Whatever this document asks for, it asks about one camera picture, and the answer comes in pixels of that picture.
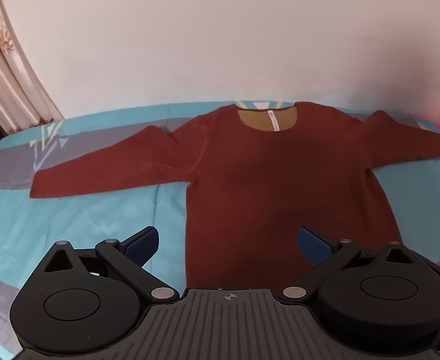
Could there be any dark red knit sweater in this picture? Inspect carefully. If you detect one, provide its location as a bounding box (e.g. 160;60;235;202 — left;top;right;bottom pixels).
30;102;440;290

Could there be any pink patterned curtain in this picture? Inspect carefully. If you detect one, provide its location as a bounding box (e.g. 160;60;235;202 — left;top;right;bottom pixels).
0;0;63;133

